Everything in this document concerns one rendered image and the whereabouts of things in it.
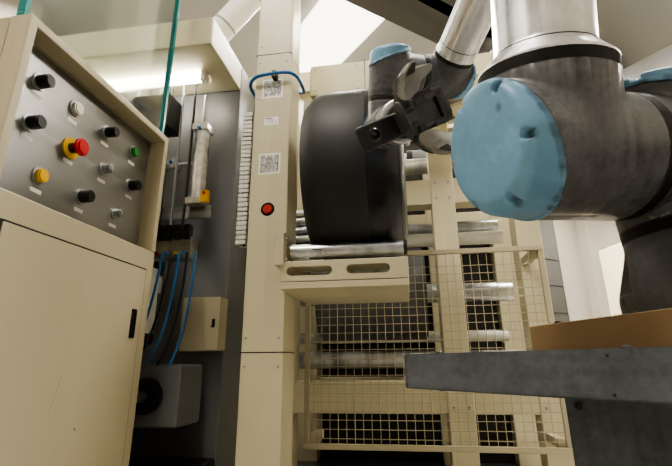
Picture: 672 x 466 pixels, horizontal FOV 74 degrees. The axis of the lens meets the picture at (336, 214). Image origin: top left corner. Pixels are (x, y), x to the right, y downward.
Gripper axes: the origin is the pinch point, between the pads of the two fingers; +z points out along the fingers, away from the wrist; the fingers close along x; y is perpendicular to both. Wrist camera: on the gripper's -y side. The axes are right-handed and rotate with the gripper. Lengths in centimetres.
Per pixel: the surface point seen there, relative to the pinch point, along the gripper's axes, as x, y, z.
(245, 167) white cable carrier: -9, -31, -88
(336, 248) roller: 25, -18, -59
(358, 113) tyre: -7, 5, -60
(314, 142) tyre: -5, -10, -60
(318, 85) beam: -27, 10, -122
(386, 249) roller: 31, -6, -55
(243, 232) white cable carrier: 10, -41, -79
